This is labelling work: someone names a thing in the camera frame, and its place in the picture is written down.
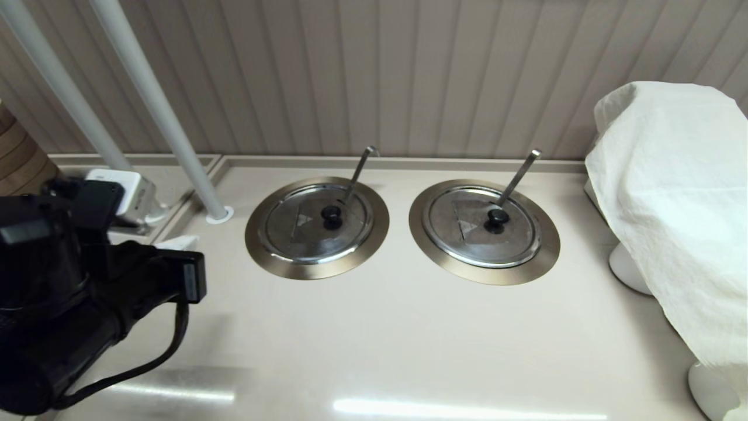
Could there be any hinged steel lid black knob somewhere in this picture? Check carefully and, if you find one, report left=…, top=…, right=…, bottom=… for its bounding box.
left=422, top=186, right=542, bottom=270
left=258, top=182, right=375, bottom=265

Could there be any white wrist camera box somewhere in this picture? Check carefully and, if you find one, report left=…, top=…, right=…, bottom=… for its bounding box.
left=76, top=168, right=146, bottom=230

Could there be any steel ladle straight handle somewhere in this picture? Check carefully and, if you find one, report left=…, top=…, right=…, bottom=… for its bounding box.
left=498, top=149, right=542, bottom=206

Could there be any steel ladle hooked handle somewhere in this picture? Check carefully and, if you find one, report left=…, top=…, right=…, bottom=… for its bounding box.
left=342, top=146, right=378, bottom=205

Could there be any brass counter ring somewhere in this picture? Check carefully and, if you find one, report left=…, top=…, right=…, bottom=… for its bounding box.
left=245, top=176, right=390, bottom=281
left=408, top=179, right=562, bottom=287

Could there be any white cloth cover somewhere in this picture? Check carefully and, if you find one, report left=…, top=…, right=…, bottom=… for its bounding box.
left=584, top=81, right=748, bottom=404

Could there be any bamboo steamer stack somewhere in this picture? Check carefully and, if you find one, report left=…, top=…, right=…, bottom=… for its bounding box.
left=0, top=99, right=59, bottom=196

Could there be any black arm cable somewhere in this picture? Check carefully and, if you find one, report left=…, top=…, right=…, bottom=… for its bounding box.
left=53, top=301, right=191, bottom=410

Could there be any white round pedestal base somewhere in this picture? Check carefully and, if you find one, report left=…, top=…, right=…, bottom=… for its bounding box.
left=687, top=361, right=742, bottom=421
left=608, top=243, right=654, bottom=296

